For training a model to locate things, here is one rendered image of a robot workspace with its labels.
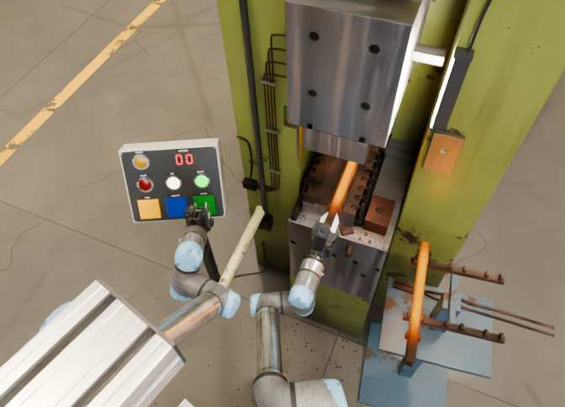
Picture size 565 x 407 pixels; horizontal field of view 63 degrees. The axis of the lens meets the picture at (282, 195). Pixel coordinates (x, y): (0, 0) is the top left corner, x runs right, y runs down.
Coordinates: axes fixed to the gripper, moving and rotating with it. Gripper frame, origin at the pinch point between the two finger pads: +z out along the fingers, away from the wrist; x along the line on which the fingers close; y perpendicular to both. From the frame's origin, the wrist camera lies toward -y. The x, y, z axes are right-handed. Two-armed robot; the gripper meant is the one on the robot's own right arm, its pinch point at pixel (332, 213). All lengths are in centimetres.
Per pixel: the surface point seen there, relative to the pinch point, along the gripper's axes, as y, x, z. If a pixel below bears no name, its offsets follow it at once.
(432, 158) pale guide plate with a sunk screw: -24.6, 26.7, 14.6
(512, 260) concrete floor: 100, 91, 70
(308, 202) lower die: 2.0, -10.2, 2.9
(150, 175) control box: -12, -63, -14
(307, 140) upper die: -31.4, -11.0, 2.6
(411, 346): 6, 37, -34
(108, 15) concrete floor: 100, -270, 200
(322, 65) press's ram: -61, -7, 3
